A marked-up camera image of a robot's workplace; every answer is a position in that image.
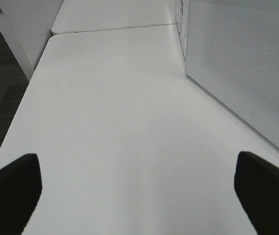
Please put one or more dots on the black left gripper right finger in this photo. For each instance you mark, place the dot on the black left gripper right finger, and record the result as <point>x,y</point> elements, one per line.
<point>256,184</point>

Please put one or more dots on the white microwave door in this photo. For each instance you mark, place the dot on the white microwave door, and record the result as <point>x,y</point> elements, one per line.
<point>233,52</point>

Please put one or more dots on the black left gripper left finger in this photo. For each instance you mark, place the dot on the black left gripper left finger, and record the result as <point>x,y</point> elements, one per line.
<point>20,190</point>

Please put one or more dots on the white microwave oven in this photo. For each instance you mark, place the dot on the white microwave oven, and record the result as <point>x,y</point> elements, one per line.
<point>182,9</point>

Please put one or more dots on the white partition panel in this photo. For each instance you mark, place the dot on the white partition panel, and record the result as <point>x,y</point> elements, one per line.
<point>26,28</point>

